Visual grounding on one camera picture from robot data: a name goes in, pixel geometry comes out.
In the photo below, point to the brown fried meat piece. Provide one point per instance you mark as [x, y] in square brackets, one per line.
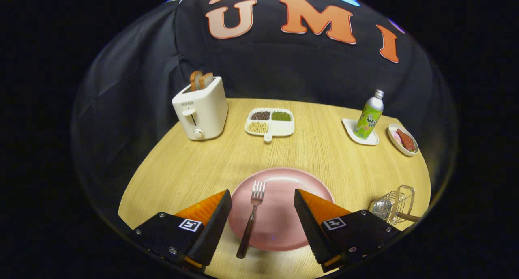
[406, 141]

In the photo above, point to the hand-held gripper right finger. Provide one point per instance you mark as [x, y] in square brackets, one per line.
[312, 230]

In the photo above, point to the white divided snack tray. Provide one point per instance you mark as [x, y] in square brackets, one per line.
[283, 128]

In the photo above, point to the brown toast slice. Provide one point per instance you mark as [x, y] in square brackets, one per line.
[206, 80]
[195, 81]

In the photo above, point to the white oval plate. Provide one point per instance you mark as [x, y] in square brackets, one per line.
[395, 146]

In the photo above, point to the green soda bottle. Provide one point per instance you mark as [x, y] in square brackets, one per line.
[368, 121]

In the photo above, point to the white toaster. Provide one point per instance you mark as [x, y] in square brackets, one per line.
[206, 112]

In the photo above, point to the pile of green beans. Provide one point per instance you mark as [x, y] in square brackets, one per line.
[281, 116]

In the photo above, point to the pink round plate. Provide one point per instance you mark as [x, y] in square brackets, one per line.
[279, 214]

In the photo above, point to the pile of dark red beans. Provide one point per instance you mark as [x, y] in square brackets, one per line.
[260, 115]

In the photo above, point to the white square coaster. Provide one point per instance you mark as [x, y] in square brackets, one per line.
[349, 127]

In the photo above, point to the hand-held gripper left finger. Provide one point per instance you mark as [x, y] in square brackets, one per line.
[213, 230]

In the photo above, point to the pile of yellow soybeans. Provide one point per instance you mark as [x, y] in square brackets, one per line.
[258, 127]

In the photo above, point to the pink ham slices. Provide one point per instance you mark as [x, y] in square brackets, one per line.
[395, 137]

